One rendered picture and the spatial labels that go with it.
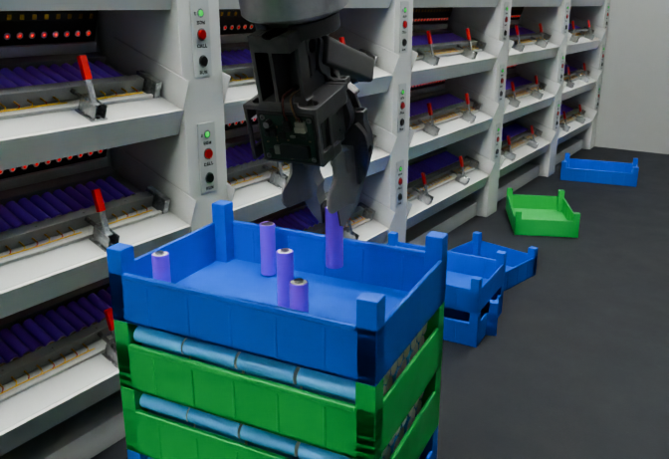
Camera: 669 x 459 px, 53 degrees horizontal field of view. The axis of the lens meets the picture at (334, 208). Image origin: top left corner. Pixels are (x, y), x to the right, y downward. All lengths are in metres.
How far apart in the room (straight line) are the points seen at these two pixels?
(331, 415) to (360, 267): 0.21
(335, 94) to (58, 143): 0.53
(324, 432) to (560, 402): 0.80
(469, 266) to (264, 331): 1.10
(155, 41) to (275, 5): 0.65
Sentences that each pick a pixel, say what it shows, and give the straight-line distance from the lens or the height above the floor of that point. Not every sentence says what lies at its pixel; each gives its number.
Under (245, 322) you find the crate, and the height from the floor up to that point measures 0.43.
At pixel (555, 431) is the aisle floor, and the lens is 1.31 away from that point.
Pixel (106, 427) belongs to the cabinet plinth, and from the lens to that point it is 1.25.
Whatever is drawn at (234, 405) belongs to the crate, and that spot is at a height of 0.34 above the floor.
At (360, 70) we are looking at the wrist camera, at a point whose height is 0.66.
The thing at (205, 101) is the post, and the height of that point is 0.56.
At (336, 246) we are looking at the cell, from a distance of 0.68.
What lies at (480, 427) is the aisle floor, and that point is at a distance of 1.29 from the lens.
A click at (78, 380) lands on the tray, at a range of 1.15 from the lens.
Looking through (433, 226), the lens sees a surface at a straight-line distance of 2.15.
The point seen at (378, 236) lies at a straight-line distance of 1.75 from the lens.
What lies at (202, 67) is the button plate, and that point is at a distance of 1.17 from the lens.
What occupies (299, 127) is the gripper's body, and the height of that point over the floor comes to 0.62.
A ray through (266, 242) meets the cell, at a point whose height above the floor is 0.45.
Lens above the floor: 0.72
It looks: 17 degrees down
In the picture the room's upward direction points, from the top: straight up
